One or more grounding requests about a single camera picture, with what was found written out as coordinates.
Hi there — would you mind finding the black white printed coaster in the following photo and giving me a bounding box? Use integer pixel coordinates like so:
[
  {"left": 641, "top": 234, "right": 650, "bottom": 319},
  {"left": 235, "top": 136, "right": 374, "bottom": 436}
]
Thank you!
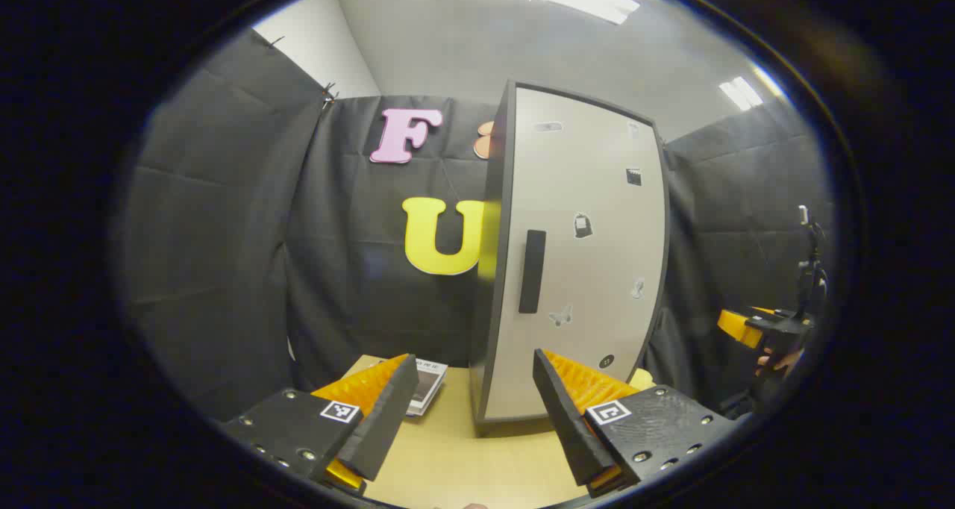
[{"left": 377, "top": 357, "right": 448, "bottom": 417}]

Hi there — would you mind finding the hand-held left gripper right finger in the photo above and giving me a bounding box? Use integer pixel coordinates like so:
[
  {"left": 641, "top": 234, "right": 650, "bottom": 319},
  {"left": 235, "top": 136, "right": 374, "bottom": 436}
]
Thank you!
[{"left": 533, "top": 349, "right": 736, "bottom": 499}]

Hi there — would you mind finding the small ceiling light panel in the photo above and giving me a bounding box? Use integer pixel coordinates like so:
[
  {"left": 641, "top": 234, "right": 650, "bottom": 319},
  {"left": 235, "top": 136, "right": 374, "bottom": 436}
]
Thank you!
[{"left": 718, "top": 76, "right": 764, "bottom": 111}]

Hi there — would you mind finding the grey cabinet door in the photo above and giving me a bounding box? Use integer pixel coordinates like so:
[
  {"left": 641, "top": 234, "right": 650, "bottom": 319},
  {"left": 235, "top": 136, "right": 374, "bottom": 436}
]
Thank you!
[{"left": 481, "top": 84, "right": 670, "bottom": 424}]

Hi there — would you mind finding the black backdrop cloth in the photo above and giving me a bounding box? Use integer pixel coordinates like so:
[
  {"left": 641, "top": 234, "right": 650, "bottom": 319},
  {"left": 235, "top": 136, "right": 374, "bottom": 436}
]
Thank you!
[{"left": 123, "top": 30, "right": 836, "bottom": 424}]

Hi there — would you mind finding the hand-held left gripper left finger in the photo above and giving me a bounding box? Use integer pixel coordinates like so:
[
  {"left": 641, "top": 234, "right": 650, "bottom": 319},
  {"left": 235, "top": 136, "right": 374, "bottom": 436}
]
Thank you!
[{"left": 222, "top": 354, "right": 420, "bottom": 495}]

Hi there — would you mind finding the dark grey cabinet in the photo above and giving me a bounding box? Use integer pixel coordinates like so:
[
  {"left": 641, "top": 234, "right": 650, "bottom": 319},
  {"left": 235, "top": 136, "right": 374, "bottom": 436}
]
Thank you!
[{"left": 469, "top": 78, "right": 671, "bottom": 437}]

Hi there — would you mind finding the black door handle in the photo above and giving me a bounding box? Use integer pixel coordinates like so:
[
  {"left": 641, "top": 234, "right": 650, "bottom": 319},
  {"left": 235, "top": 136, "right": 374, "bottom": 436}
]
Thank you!
[{"left": 519, "top": 230, "right": 547, "bottom": 314}]

